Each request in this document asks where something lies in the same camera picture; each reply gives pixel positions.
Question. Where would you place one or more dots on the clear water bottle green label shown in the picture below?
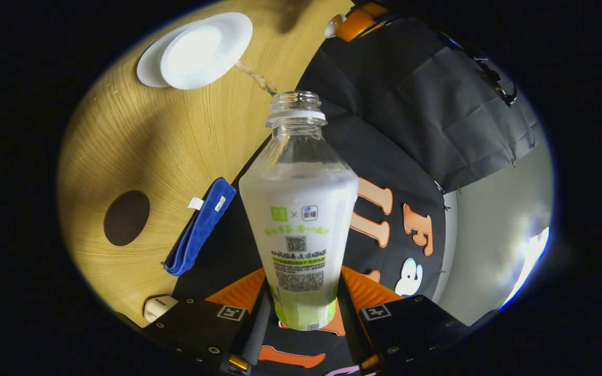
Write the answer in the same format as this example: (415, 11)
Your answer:
(298, 224)

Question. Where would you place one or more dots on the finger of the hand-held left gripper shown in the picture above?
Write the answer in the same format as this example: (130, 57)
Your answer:
(361, 22)

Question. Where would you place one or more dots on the ceiling light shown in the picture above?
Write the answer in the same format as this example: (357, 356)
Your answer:
(531, 261)

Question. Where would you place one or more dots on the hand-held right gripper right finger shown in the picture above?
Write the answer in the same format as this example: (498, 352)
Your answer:
(356, 334)

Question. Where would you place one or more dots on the black backdrop cloth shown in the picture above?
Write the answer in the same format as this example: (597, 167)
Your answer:
(395, 104)

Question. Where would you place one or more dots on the white toaster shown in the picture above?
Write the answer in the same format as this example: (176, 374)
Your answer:
(159, 308)

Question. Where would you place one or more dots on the white saucer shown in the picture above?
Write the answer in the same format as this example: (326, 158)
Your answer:
(238, 31)

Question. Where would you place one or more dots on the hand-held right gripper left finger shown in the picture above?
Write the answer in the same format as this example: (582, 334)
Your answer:
(256, 334)

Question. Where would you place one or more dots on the blue towel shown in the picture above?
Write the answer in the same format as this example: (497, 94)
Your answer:
(201, 227)

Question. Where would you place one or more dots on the dark round coaster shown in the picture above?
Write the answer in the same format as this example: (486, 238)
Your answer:
(126, 218)

